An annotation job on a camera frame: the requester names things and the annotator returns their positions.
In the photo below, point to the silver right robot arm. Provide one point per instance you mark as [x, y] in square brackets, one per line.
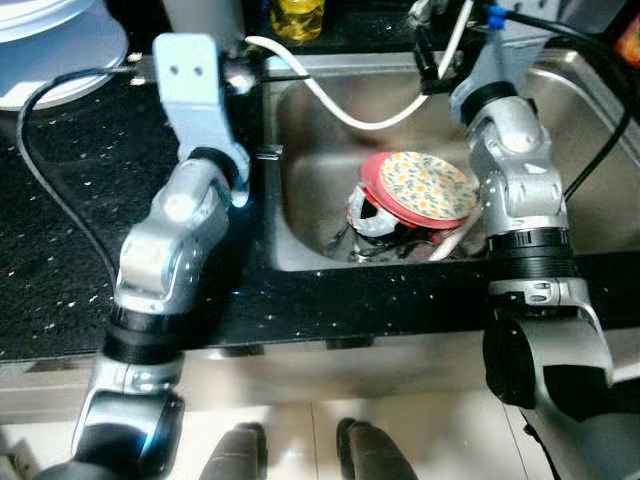
[515, 170]

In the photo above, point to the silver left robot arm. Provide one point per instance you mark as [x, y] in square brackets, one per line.
[170, 240]

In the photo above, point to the floral plate with red rim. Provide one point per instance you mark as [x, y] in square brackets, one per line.
[425, 185]

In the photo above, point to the yellow liquid bottle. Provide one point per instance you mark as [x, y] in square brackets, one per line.
[297, 18]

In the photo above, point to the stainless steel sink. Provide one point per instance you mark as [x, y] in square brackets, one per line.
[320, 160]

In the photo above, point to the clear plastic container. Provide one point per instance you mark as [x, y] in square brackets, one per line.
[595, 10]

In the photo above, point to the white cup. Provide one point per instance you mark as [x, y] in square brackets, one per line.
[368, 222]

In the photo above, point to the orange red object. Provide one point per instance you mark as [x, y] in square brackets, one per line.
[630, 42]

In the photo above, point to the grey metal faucet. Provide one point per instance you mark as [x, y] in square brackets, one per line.
[205, 15]

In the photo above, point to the beige cabinet front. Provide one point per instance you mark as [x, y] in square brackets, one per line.
[380, 370]

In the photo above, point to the white plate stack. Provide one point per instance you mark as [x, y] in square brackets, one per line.
[50, 60]

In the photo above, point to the dark right robot foot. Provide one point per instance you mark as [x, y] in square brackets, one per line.
[375, 455]

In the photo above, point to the dark robot foot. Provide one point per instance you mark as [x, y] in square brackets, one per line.
[235, 455]
[375, 455]

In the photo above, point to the dark left robot foot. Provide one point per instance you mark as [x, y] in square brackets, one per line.
[235, 455]

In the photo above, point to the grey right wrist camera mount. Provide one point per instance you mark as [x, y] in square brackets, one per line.
[490, 70]

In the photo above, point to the light grey left wrist camera mount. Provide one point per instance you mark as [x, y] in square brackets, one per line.
[190, 90]

